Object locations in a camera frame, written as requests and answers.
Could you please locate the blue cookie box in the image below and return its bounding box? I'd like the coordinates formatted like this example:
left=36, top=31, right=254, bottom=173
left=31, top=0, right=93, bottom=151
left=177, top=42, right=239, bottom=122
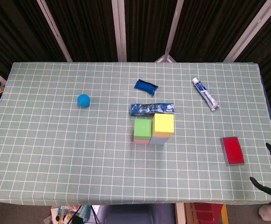
left=128, top=103, right=175, bottom=117

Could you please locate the dark brown curtain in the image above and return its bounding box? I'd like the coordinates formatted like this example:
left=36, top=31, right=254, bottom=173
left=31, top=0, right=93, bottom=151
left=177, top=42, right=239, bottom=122
left=0, top=0, right=271, bottom=112

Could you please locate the blue ball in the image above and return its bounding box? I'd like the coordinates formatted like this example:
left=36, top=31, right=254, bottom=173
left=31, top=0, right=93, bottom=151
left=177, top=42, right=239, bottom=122
left=77, top=93, right=91, bottom=108

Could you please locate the flat red box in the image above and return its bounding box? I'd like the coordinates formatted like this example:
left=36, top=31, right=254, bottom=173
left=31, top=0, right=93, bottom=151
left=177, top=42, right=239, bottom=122
left=220, top=136, right=246, bottom=166

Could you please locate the white blue toothpaste tube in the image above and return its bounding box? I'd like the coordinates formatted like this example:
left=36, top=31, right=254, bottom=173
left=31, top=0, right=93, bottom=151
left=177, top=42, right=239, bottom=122
left=191, top=77, right=221, bottom=112

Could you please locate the white table leg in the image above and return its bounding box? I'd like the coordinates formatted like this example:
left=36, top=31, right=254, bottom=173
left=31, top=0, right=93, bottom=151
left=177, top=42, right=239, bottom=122
left=175, top=203, right=185, bottom=224

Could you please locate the red plastic bin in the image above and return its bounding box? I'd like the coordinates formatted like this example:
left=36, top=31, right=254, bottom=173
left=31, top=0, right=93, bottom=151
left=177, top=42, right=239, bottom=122
left=194, top=203, right=224, bottom=224

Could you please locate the white frame foot bracket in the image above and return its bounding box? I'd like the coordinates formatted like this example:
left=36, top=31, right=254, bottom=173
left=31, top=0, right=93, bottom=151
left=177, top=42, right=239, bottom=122
left=154, top=54, right=177, bottom=63

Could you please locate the yellow foam cube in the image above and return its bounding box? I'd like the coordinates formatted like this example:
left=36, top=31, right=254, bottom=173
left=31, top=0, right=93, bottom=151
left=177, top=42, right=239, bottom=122
left=151, top=113, right=175, bottom=138

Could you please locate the green white checked tablecloth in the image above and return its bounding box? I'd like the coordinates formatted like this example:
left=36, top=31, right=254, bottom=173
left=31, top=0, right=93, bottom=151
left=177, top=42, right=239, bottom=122
left=0, top=61, right=271, bottom=207

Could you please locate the colourful printed package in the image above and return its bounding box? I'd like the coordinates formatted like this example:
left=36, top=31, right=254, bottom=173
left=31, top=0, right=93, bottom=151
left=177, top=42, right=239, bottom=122
left=55, top=205, right=91, bottom=222

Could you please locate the dark blue soft pouch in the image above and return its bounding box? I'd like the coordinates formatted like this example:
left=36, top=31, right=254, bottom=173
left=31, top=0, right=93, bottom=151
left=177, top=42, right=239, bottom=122
left=133, top=79, right=159, bottom=97

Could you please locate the dark blue chair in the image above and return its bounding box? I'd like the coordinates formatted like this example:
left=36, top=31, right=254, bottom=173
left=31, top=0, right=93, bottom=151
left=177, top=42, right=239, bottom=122
left=97, top=204, right=176, bottom=224

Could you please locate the green foam cube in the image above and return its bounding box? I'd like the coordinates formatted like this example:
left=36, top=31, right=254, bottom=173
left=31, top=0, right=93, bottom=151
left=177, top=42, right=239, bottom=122
left=133, top=118, right=153, bottom=140

